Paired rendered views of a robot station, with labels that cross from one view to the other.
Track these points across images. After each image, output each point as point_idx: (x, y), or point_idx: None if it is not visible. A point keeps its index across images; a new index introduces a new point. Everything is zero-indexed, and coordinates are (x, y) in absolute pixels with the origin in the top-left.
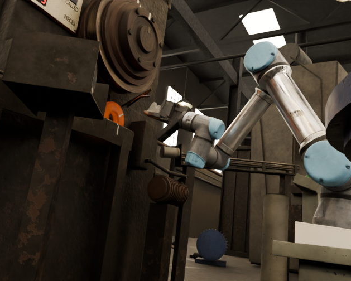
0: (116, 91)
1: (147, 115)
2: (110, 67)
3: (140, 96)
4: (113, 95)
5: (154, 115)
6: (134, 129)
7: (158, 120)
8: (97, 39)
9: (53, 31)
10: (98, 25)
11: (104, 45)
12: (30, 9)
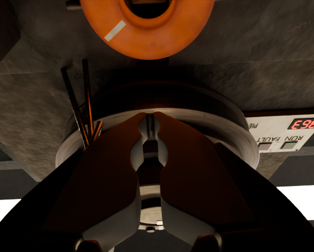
0: (138, 85)
1: (142, 112)
2: (215, 126)
3: (102, 125)
4: (105, 69)
5: (312, 235)
6: None
7: (80, 177)
8: (255, 148)
9: (272, 98)
10: (252, 162)
11: (237, 148)
12: (313, 103)
